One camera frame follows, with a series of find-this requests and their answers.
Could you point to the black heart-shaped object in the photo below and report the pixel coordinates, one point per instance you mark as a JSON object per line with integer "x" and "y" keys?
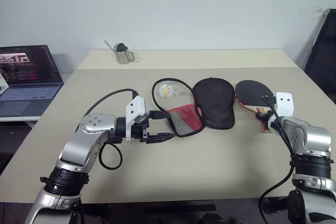
{"x": 122, "y": 47}

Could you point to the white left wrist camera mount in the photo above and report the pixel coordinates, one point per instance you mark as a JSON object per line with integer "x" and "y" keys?
{"x": 136, "y": 107}

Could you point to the small metal watering can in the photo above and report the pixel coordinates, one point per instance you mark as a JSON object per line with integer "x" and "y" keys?
{"x": 123, "y": 57}

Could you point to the black rubber table tennis paddle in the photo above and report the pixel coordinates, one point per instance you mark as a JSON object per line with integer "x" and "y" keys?
{"x": 252, "y": 93}

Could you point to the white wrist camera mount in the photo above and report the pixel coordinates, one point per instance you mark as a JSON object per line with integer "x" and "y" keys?
{"x": 284, "y": 103}
{"x": 136, "y": 107}

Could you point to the open grey laptop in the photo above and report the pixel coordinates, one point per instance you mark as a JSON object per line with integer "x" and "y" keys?
{"x": 29, "y": 77}

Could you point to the white side table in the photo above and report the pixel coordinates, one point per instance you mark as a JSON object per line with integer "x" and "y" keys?
{"x": 18, "y": 121}

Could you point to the black red mesh paddle case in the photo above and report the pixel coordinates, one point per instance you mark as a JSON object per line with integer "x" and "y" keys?
{"x": 215, "y": 103}

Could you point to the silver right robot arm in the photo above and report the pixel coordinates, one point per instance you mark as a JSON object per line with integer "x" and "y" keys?
{"x": 315, "y": 137}

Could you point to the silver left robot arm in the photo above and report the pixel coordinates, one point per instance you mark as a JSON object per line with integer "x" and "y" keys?
{"x": 78, "y": 142}

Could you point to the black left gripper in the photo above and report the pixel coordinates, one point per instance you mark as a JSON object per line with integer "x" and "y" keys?
{"x": 139, "y": 130}

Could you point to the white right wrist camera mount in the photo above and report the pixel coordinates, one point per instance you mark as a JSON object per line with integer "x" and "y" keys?
{"x": 284, "y": 103}

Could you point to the dark rounded shape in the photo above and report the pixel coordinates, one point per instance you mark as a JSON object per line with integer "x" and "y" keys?
{"x": 215, "y": 219}

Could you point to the white plush zipper charm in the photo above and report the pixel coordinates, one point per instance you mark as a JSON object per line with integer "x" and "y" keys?
{"x": 165, "y": 90}

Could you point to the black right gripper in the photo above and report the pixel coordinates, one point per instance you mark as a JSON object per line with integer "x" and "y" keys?
{"x": 267, "y": 119}

